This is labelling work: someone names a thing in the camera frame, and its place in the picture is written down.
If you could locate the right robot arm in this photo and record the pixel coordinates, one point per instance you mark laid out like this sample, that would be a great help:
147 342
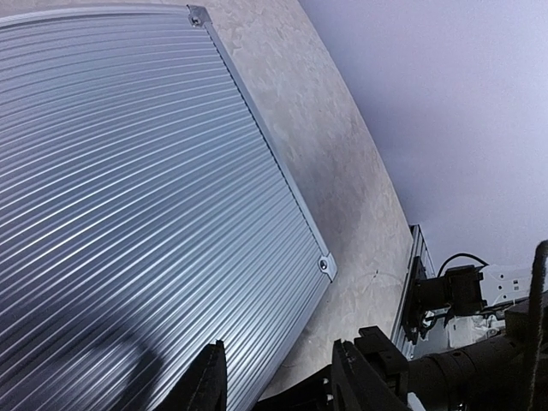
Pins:
514 300

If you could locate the aluminium poker case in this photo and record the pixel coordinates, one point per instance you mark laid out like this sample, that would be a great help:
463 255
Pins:
144 213

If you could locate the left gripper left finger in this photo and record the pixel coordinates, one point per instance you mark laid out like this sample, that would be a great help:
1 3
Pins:
204 385

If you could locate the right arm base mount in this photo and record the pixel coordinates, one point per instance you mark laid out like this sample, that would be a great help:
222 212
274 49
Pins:
453 292

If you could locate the front aluminium rail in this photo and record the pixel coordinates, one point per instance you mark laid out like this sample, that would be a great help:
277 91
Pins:
407 327

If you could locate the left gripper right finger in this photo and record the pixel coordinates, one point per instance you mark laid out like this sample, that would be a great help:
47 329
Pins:
355 384

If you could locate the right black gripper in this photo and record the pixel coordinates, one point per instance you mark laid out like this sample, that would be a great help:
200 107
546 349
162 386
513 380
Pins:
507 372

